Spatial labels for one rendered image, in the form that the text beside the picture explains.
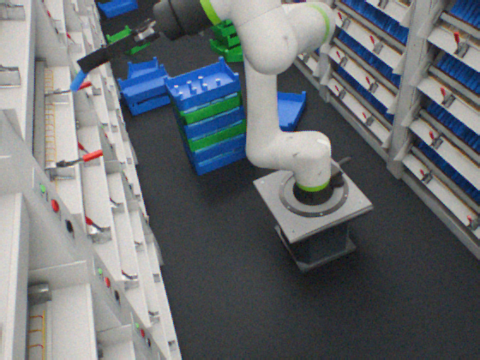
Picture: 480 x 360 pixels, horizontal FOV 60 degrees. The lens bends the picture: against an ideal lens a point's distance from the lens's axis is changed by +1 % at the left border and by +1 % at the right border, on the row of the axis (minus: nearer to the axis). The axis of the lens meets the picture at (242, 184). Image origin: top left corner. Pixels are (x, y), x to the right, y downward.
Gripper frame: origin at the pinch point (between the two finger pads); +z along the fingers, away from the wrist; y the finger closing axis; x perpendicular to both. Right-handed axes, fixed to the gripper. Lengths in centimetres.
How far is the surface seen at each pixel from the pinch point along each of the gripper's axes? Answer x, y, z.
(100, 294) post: 29, 42, 1
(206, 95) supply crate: 35, -90, 6
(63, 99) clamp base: 4.4, -1.5, 12.8
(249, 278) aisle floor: 98, -39, 11
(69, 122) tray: 8.5, 5.2, 10.8
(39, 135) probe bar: 7.0, 14.7, 12.1
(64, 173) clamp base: 14.0, 22.7, 6.9
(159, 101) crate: 41, -159, 52
